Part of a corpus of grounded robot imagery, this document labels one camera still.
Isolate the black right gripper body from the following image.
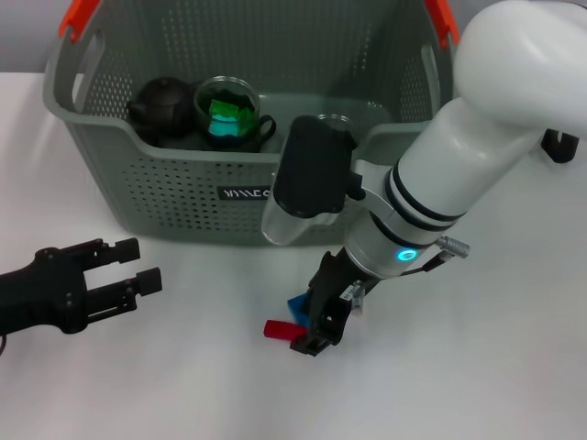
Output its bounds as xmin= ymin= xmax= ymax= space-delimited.
xmin=305 ymin=250 xmax=382 ymax=346

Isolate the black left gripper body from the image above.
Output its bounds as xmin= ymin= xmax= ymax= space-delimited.
xmin=0 ymin=247 xmax=89 ymax=338

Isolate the dark red curved brick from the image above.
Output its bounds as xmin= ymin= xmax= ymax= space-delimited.
xmin=263 ymin=319 xmax=307 ymax=343

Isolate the blue square brick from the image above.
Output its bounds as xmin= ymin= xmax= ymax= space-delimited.
xmin=287 ymin=292 xmax=314 ymax=323

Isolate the cyan square brick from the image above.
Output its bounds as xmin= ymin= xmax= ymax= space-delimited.
xmin=208 ymin=116 xmax=243 ymax=142

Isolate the glass teacup with black base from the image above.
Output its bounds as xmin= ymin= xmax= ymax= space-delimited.
xmin=192 ymin=76 xmax=278 ymax=153
xmin=315 ymin=114 xmax=357 ymax=127

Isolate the green notched brick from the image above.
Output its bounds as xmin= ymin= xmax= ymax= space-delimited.
xmin=208 ymin=97 xmax=240 ymax=122

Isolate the grey perforated storage bin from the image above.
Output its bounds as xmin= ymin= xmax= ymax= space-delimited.
xmin=42 ymin=0 xmax=462 ymax=248

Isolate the silver gripper side knob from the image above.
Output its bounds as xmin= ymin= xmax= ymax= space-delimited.
xmin=349 ymin=281 xmax=367 ymax=318

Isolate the black ceramic teapot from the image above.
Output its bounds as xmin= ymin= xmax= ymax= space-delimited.
xmin=127 ymin=76 xmax=196 ymax=138

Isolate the glass pitcher with black lid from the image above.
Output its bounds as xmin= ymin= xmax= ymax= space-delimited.
xmin=539 ymin=129 xmax=581 ymax=165

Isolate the black cable with silver plug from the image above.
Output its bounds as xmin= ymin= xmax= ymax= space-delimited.
xmin=401 ymin=236 xmax=472 ymax=279

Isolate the orange bin carry handle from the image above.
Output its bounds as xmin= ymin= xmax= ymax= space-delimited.
xmin=58 ymin=0 xmax=460 ymax=50

